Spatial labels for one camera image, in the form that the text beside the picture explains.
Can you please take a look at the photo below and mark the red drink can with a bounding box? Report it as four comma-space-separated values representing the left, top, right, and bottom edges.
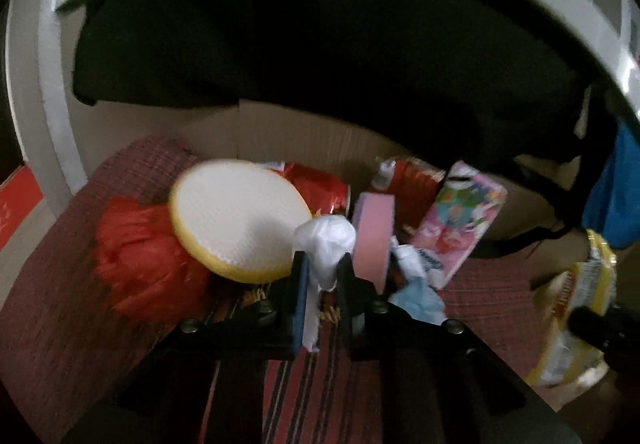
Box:
260, 161, 352, 221

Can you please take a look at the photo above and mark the red mesh pouf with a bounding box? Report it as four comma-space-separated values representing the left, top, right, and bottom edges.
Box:
95, 199, 212, 322

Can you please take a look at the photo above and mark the black cloth bag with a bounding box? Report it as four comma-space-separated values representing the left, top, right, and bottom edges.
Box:
70, 0, 621, 261

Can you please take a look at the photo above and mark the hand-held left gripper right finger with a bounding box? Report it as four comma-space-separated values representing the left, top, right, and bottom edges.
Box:
335, 254, 581, 444

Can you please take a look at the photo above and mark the pink printed carton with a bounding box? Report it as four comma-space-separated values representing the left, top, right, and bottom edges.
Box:
410, 161, 508, 288

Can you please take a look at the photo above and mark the yellow snack packet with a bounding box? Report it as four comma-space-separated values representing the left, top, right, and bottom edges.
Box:
525, 229, 619, 387

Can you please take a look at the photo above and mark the white plastic bag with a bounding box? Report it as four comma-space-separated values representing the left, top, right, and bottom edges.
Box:
292, 215, 358, 355

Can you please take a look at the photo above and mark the small white bottle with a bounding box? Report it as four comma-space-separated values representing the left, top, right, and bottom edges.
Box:
371, 159, 397, 191

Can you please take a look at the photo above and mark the light blue tissue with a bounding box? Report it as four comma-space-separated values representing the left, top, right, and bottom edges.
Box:
389, 281, 447, 325

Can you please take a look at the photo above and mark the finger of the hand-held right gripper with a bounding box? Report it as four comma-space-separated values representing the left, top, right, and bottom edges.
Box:
567, 304, 640, 371

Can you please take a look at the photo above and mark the red snack packet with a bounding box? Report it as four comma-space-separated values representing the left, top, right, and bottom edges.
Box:
387, 156, 447, 235

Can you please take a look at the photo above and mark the blue towel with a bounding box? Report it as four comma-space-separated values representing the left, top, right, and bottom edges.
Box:
582, 121, 640, 249

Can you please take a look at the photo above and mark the pink sponge roll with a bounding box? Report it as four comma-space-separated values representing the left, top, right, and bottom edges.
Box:
351, 192, 397, 293

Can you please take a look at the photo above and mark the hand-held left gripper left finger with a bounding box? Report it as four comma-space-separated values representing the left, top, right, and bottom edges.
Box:
65, 251, 309, 444

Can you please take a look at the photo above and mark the white crumpled wrapper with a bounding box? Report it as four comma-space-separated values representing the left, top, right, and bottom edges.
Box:
392, 244, 446, 288

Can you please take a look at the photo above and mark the round yellow white sponge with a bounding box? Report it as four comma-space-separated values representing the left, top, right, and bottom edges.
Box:
167, 159, 313, 283

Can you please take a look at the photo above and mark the red woven mat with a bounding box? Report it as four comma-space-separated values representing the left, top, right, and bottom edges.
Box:
0, 135, 557, 444

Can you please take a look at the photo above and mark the red cardboard box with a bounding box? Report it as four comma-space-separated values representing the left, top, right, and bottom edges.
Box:
0, 166, 47, 249

